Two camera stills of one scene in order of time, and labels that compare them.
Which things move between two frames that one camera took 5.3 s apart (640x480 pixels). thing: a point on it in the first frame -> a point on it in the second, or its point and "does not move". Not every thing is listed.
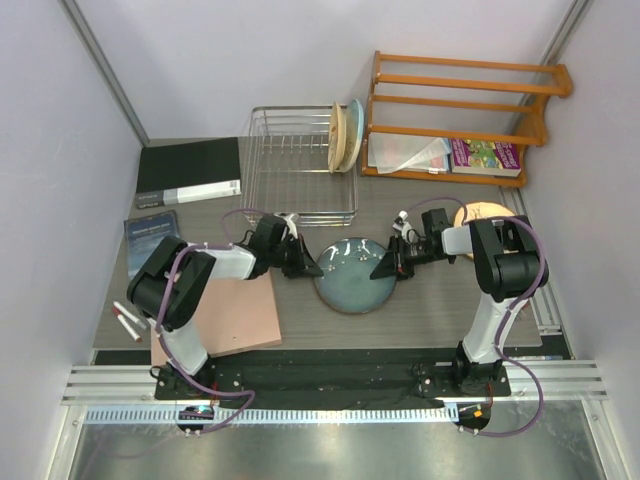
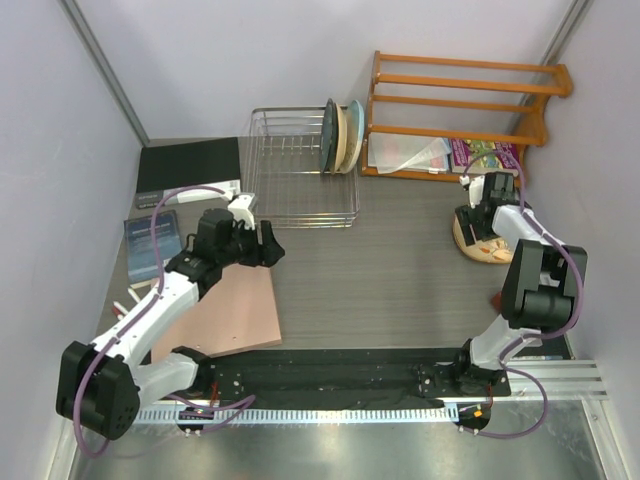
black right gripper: (387, 265) -> (466, 216)
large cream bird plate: (338, 138) does not move
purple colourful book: (485, 158) does not move
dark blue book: (144, 235) does not move
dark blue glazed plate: (346, 284) -> (328, 136)
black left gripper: (305, 266) -> (266, 254)
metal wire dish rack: (287, 169) does not move
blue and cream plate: (354, 134) does not move
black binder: (186, 172) does not move
